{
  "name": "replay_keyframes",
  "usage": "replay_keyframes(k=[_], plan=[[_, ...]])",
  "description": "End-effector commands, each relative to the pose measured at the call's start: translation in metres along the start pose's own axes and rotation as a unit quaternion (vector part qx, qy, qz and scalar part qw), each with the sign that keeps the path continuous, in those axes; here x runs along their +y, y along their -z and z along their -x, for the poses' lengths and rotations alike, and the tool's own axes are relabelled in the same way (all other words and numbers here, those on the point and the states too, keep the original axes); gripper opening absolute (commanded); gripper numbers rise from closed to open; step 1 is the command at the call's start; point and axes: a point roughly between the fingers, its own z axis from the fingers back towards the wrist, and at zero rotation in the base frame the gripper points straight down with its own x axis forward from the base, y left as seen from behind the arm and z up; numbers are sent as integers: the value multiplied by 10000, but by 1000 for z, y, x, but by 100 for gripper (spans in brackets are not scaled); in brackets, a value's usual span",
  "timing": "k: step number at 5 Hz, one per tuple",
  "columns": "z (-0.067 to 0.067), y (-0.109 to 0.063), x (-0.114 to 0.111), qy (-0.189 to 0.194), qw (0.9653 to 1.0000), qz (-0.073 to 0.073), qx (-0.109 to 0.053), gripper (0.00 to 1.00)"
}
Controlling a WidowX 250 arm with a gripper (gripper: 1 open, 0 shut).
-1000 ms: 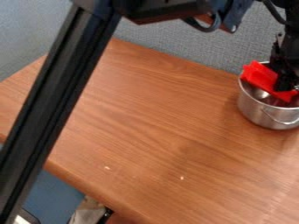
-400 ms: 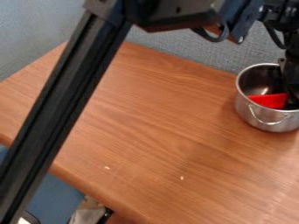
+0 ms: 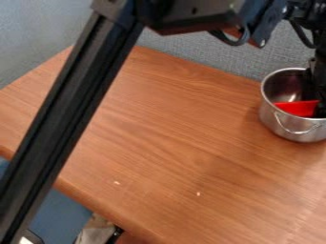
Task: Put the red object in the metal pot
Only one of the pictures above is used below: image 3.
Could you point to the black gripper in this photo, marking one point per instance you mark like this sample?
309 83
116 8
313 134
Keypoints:
315 82

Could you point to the red plastic block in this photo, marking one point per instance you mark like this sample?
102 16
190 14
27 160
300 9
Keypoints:
299 108

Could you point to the metal pot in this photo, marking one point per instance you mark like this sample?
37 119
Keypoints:
283 86

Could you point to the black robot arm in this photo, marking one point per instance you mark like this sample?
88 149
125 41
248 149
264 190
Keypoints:
236 21

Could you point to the white object at corner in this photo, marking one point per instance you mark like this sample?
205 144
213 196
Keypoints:
26 241

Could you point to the crumpled beige cloth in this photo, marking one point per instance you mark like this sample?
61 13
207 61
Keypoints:
97 231

